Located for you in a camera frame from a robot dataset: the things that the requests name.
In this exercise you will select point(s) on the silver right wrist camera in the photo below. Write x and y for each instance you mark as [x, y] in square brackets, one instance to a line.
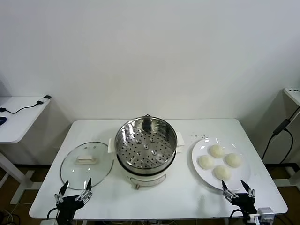
[266, 213]

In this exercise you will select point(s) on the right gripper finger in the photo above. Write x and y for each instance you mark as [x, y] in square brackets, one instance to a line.
[245, 185]
[225, 186]

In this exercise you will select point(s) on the white steamed baozi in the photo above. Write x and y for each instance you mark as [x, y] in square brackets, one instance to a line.
[206, 161]
[222, 172]
[216, 151]
[233, 160]

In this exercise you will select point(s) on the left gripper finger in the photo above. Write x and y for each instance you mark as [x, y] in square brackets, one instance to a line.
[63, 188]
[88, 185]

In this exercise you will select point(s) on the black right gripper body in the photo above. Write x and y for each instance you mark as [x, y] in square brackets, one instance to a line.
[245, 201]

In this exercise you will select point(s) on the dark blue object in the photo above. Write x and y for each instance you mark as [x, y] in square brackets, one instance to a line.
[2, 120]

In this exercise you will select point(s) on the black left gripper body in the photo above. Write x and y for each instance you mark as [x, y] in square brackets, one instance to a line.
[66, 204]

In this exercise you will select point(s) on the white desk with black label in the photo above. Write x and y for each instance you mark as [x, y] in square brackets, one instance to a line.
[293, 96]

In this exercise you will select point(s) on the white side table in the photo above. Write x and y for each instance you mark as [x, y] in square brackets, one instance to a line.
[23, 122]

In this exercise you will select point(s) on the white round plate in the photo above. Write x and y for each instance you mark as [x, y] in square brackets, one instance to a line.
[206, 147]

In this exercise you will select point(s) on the steel steamer pot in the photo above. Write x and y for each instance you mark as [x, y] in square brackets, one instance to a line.
[150, 180]

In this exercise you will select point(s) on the perforated steel steamer basket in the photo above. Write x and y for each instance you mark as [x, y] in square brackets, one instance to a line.
[145, 150]

